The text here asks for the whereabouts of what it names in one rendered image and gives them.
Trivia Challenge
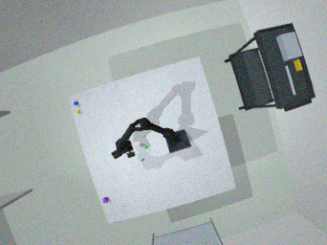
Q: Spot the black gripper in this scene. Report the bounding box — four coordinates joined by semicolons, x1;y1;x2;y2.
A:
126;141;135;158

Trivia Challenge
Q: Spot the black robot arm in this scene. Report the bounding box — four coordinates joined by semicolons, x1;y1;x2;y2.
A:
111;118;178;160

